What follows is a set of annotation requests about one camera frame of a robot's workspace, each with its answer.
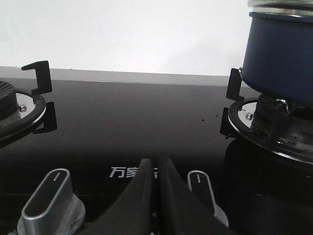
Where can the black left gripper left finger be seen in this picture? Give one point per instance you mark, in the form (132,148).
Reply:
(130,213)

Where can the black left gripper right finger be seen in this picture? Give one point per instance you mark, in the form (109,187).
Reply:
(182,211)

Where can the black right burner pot stand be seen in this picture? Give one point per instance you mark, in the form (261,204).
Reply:
(282,128)

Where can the black burner pot stand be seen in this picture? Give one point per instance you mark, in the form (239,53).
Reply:
(282,128)
(23,111)

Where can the black left burner pot stand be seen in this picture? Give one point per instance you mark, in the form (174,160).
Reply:
(23,111)

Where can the dark blue cooking pot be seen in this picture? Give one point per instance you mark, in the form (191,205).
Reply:
(279,57)

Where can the steel rimmed pot lid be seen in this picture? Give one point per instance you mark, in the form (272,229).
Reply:
(298,8)

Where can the silver right stove knob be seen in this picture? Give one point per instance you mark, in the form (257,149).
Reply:
(200,185)

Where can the silver stove knob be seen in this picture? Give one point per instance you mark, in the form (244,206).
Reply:
(53,208)
(200,185)

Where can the silver left stove knob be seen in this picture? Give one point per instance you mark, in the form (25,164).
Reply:
(53,208)

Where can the black glass gas stove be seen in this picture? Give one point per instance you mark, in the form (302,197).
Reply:
(104,130)

